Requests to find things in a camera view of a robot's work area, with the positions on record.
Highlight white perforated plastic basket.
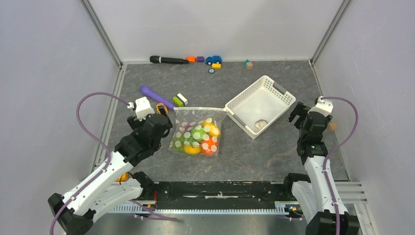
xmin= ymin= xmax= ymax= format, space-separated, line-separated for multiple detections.
xmin=224 ymin=75 xmax=296 ymax=140

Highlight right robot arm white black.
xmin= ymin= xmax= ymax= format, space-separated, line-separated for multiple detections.
xmin=282 ymin=96 xmax=360 ymax=235

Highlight green blue white brick stack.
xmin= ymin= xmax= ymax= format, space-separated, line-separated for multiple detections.
xmin=172 ymin=93 xmax=188 ymax=107

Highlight purple toy block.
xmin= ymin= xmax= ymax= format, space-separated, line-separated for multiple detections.
xmin=196 ymin=56 xmax=205 ymax=63

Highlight white slotted cable duct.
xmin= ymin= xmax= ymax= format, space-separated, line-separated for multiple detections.
xmin=109 ymin=202 xmax=289 ymax=215

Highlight white toy garlic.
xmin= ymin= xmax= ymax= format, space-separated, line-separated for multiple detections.
xmin=254 ymin=119 xmax=268 ymax=131

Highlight purple toy microphone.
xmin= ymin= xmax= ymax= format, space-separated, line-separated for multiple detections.
xmin=139 ymin=86 xmax=176 ymax=110

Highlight blue toy car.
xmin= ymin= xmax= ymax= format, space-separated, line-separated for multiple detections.
xmin=205 ymin=55 xmax=222 ymax=65

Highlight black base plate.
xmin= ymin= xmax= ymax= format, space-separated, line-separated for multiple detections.
xmin=135 ymin=181 xmax=296 ymax=210

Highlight wooden toy cube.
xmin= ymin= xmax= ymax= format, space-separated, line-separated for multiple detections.
xmin=245 ymin=62 xmax=253 ymax=70

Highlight orange toy piece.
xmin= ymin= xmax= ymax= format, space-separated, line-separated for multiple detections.
xmin=186 ymin=56 xmax=197 ymax=63

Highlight orange toy pumpkin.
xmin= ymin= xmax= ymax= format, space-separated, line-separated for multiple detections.
xmin=200 ymin=139 xmax=218 ymax=156

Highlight yellow butterfly toy piece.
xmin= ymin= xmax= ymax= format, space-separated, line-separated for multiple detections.
xmin=156 ymin=103 xmax=168 ymax=116

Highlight black microphone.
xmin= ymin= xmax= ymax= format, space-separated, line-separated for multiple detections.
xmin=149 ymin=55 xmax=189 ymax=65

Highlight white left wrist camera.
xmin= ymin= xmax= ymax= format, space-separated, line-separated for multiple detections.
xmin=127 ymin=97 xmax=155 ymax=121

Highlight green toy lettuce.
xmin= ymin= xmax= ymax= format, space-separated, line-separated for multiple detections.
xmin=190 ymin=125 xmax=208 ymax=142

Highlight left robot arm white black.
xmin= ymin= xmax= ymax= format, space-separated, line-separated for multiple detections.
xmin=47 ymin=114 xmax=172 ymax=235

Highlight yellow toy brick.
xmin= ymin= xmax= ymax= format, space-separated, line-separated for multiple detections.
xmin=211 ymin=63 xmax=222 ymax=69

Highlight green toy grapes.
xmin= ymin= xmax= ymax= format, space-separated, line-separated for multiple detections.
xmin=169 ymin=132 xmax=191 ymax=152

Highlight yellow toy mango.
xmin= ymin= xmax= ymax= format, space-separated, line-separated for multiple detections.
xmin=202 ymin=122 xmax=221 ymax=137

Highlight light wooden cube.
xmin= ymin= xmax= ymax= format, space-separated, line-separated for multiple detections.
xmin=327 ymin=121 xmax=338 ymax=131

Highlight clear zip top bag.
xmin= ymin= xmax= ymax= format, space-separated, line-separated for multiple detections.
xmin=169 ymin=107 xmax=227 ymax=157

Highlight yellow orange toy fruit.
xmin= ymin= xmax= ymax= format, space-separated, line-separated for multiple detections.
xmin=184 ymin=145 xmax=201 ymax=155

